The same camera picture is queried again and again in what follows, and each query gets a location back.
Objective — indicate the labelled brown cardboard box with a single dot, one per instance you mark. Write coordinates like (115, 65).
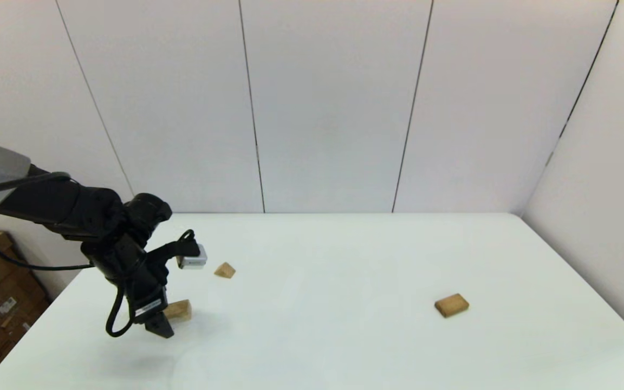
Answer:
(3, 325)

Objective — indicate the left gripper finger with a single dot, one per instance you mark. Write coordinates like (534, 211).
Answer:
(161, 327)

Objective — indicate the triangular wooden building block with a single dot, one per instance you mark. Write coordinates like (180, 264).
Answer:
(225, 271)

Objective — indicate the rectangular wooden building block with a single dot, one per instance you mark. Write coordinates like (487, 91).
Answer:
(451, 306)

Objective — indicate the arched wooden building block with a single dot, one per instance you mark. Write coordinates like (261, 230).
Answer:
(181, 310)

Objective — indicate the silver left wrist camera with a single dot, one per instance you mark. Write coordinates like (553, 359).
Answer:
(193, 259)

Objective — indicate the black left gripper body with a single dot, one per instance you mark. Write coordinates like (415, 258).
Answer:
(144, 292)

